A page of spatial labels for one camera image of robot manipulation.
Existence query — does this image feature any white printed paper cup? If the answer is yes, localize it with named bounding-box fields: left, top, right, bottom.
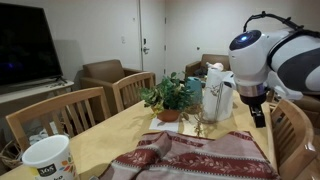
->
left=21, top=133, right=80, bottom=180

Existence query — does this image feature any brown sofa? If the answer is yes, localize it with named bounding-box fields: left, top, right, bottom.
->
left=184, top=53, right=320, bottom=114

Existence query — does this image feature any white room door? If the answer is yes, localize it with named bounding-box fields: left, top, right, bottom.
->
left=139, top=0, right=167, bottom=83

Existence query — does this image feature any light wooden slat chair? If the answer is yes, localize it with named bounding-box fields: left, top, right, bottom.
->
left=5, top=86, right=112, bottom=153
left=112, top=71, right=157, bottom=114
left=269, top=98, right=319, bottom=180

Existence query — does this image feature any dark bag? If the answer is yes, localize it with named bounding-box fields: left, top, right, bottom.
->
left=194, top=66, right=208, bottom=78

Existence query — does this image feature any white pink crumpled item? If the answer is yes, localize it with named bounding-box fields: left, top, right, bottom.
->
left=205, top=61, right=225, bottom=72

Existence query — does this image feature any red patterned kitchen cloth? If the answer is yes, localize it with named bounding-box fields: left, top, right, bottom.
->
left=99, top=129, right=281, bottom=180

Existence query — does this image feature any brown upholstered armchair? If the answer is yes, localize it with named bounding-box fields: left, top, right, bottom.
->
left=79, top=59, right=145, bottom=118

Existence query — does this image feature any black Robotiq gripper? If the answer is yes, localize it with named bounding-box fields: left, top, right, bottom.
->
left=239, top=92, right=268, bottom=129

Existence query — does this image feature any white television stand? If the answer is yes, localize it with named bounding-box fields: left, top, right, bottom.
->
left=0, top=79, right=75, bottom=105

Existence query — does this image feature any teal plastic watering can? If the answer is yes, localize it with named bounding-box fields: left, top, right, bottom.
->
left=185, top=76, right=203, bottom=105

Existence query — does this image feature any black flat screen television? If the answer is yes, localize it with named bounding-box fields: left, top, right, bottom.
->
left=0, top=2, right=64, bottom=88

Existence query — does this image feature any wicker basket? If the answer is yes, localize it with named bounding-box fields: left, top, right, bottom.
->
left=0, top=139, right=24, bottom=170

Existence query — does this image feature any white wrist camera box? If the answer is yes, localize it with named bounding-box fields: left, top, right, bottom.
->
left=222, top=73, right=237, bottom=90

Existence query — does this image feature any white paper sheet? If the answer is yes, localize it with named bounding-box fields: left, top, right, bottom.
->
left=148, top=117, right=183, bottom=133

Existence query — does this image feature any green potted plant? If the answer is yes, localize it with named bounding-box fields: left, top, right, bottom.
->
left=139, top=71, right=214, bottom=134

